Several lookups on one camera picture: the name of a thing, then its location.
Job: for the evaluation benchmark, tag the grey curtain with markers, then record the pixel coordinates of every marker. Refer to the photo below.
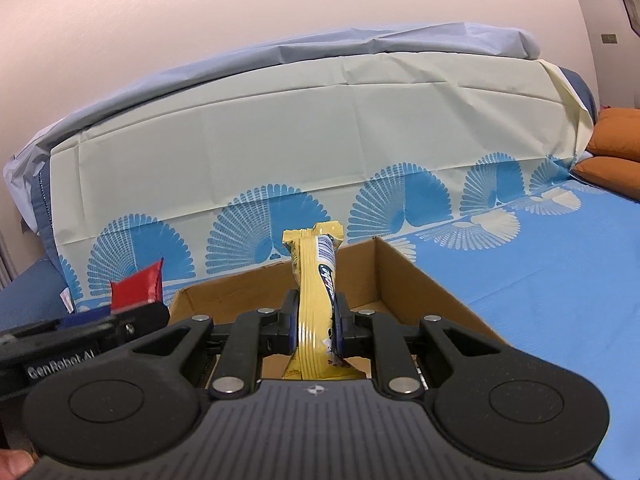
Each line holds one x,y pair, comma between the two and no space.
5,265

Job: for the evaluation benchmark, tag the wall switch plate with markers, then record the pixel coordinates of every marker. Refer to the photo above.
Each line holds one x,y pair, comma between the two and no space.
609,38

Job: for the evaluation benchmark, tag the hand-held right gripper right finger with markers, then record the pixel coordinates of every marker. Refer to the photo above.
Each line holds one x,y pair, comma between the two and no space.
341,327

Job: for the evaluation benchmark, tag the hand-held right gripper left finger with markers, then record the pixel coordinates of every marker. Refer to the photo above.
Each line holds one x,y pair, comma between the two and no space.
290,325

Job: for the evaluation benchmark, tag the person's left hand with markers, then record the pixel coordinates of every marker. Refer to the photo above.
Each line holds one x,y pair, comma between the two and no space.
15,462

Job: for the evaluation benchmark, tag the light blue sheet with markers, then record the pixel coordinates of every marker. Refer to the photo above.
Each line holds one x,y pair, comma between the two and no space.
300,55

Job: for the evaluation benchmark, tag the dark picture frame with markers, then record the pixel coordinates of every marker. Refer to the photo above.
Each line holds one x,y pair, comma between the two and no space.
630,7

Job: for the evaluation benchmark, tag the red snack packet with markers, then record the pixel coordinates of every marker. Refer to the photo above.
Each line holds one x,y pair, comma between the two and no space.
137,285

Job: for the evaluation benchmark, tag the yellow snack packet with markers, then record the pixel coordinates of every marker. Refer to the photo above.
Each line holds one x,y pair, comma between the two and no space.
312,310

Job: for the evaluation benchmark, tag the orange pillow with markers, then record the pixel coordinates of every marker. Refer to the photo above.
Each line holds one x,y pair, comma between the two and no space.
620,132
610,176

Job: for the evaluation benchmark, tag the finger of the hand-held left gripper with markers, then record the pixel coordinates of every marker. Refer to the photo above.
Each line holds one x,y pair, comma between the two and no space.
142,317
87,319

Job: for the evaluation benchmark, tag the cardboard box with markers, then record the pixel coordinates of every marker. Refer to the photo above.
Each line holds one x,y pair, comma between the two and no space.
400,290

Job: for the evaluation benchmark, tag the cream and blue fan-print tablecloth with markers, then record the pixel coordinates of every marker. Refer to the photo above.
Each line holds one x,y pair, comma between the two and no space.
300,135

